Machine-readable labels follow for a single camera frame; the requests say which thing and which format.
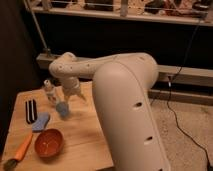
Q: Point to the metal rod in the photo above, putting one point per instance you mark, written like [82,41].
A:
[46,49]

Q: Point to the clear plastic bottle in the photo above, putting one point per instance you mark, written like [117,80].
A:
[51,92]

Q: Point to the red ceramic bowl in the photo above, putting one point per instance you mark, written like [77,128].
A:
[49,143]

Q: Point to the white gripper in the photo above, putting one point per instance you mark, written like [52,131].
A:
[71,86]

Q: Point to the blue ceramic cup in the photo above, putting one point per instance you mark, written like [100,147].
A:
[63,109]

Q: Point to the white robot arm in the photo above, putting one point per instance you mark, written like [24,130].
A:
[120,85]

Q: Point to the orange handled brush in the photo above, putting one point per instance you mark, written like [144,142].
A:
[11,163]

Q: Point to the black and white striped object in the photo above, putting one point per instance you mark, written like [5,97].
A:
[31,111]

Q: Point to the wooden shelf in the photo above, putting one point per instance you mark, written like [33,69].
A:
[185,12]

